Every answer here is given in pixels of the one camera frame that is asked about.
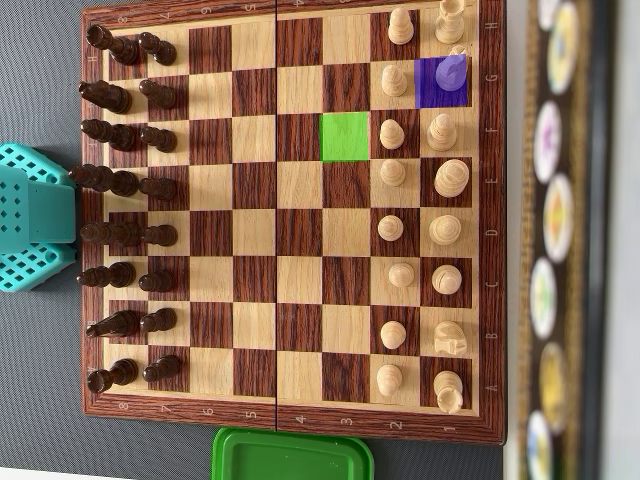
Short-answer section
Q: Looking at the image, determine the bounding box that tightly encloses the light wooden knight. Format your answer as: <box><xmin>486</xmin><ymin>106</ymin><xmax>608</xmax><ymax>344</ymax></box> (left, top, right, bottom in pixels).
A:
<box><xmin>434</xmin><ymin>44</ymin><xmax>469</xmax><ymax>92</ymax></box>
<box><xmin>433</xmin><ymin>320</ymin><xmax>469</xmax><ymax>357</ymax></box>

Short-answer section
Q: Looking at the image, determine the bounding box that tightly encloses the wooden chessboard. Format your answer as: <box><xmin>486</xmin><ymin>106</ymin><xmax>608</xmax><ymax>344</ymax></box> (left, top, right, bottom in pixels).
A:
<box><xmin>81</xmin><ymin>0</ymin><xmax>509</xmax><ymax>447</ymax></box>

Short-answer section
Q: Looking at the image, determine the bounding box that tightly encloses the light wooden pawn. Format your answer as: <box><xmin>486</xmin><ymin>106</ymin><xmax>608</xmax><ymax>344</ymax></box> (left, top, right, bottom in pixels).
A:
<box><xmin>381</xmin><ymin>65</ymin><xmax>409</xmax><ymax>99</ymax></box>
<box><xmin>379</xmin><ymin>118</ymin><xmax>405</xmax><ymax>150</ymax></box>
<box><xmin>380</xmin><ymin>320</ymin><xmax>407</xmax><ymax>350</ymax></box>
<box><xmin>388</xmin><ymin>7</ymin><xmax>415</xmax><ymax>46</ymax></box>
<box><xmin>377</xmin><ymin>214</ymin><xmax>405</xmax><ymax>241</ymax></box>
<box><xmin>388</xmin><ymin>262</ymin><xmax>416</xmax><ymax>289</ymax></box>
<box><xmin>376</xmin><ymin>363</ymin><xmax>404</xmax><ymax>397</ymax></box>
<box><xmin>379</xmin><ymin>158</ymin><xmax>407</xmax><ymax>188</ymax></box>

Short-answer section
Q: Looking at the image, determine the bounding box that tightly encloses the light wooden queen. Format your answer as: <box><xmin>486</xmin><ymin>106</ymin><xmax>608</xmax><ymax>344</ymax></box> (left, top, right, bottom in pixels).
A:
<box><xmin>428</xmin><ymin>214</ymin><xmax>463</xmax><ymax>246</ymax></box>

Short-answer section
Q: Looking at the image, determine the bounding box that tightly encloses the light wooden bishop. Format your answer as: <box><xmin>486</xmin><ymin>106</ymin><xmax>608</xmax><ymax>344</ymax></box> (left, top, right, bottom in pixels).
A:
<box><xmin>431</xmin><ymin>264</ymin><xmax>463</xmax><ymax>295</ymax></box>
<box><xmin>426</xmin><ymin>113</ymin><xmax>457</xmax><ymax>152</ymax></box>

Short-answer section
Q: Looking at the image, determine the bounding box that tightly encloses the light wooden king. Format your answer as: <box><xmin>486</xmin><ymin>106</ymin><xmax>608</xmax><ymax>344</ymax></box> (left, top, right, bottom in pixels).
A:
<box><xmin>433</xmin><ymin>158</ymin><xmax>471</xmax><ymax>198</ymax></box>

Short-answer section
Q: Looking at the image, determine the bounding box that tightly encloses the dark wooden pawn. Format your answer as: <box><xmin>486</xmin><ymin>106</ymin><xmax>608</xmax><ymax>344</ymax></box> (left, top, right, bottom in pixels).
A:
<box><xmin>142</xmin><ymin>224</ymin><xmax>179</xmax><ymax>247</ymax></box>
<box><xmin>139</xmin><ymin>307</ymin><xmax>178</xmax><ymax>334</ymax></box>
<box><xmin>138</xmin><ymin>78</ymin><xmax>179</xmax><ymax>110</ymax></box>
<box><xmin>139</xmin><ymin>125</ymin><xmax>179</xmax><ymax>154</ymax></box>
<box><xmin>138</xmin><ymin>31</ymin><xmax>178</xmax><ymax>66</ymax></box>
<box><xmin>138</xmin><ymin>177</ymin><xmax>179</xmax><ymax>201</ymax></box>
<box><xmin>138</xmin><ymin>270</ymin><xmax>177</xmax><ymax>294</ymax></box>
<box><xmin>143</xmin><ymin>354</ymin><xmax>182</xmax><ymax>384</ymax></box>

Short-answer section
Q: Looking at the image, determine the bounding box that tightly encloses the light wooden rook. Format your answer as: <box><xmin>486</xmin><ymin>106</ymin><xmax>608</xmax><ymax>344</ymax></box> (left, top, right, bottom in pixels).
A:
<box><xmin>433</xmin><ymin>370</ymin><xmax>465</xmax><ymax>415</ymax></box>
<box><xmin>434</xmin><ymin>0</ymin><xmax>467</xmax><ymax>45</ymax></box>

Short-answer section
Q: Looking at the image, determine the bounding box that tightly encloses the dark wooden queen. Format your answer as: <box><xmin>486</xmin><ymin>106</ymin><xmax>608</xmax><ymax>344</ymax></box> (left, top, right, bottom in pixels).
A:
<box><xmin>79</xmin><ymin>221</ymin><xmax>143</xmax><ymax>248</ymax></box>

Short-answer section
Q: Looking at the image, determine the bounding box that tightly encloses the dark wooden bishop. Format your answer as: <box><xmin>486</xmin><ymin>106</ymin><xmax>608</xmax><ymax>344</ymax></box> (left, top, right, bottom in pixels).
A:
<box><xmin>76</xmin><ymin>261</ymin><xmax>137</xmax><ymax>290</ymax></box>
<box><xmin>80</xmin><ymin>118</ymin><xmax>137</xmax><ymax>152</ymax></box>

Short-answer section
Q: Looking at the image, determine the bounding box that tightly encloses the dark wooden knight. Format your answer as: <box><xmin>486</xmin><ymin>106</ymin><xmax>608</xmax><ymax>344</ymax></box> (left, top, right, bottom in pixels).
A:
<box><xmin>78</xmin><ymin>79</ymin><xmax>134</xmax><ymax>115</ymax></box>
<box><xmin>85</xmin><ymin>309</ymin><xmax>141</xmax><ymax>339</ymax></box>

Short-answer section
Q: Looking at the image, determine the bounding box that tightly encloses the green plastic container lid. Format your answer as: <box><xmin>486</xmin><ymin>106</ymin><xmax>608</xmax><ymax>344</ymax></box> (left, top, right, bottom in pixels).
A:
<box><xmin>211</xmin><ymin>426</ymin><xmax>375</xmax><ymax>480</ymax></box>

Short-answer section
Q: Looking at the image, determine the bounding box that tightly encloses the dark wooden king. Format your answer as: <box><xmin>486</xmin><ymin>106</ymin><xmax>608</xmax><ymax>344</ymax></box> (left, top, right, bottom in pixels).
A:
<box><xmin>68</xmin><ymin>164</ymin><xmax>141</xmax><ymax>197</ymax></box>

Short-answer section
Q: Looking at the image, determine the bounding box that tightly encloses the dark wooden rook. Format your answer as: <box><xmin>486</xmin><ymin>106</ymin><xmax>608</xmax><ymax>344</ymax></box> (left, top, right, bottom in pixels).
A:
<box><xmin>87</xmin><ymin>358</ymin><xmax>140</xmax><ymax>394</ymax></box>
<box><xmin>85</xmin><ymin>23</ymin><xmax>142</xmax><ymax>66</ymax></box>

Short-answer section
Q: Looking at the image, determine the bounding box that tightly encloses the black medallion game box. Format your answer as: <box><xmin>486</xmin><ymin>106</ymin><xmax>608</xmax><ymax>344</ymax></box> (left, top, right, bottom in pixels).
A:
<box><xmin>517</xmin><ymin>0</ymin><xmax>619</xmax><ymax>480</ymax></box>

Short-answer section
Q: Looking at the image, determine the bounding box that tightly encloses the dark grey table mat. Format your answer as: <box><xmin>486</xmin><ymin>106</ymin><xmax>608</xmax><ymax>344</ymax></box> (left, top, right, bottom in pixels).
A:
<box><xmin>0</xmin><ymin>0</ymin><xmax>506</xmax><ymax>480</ymax></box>

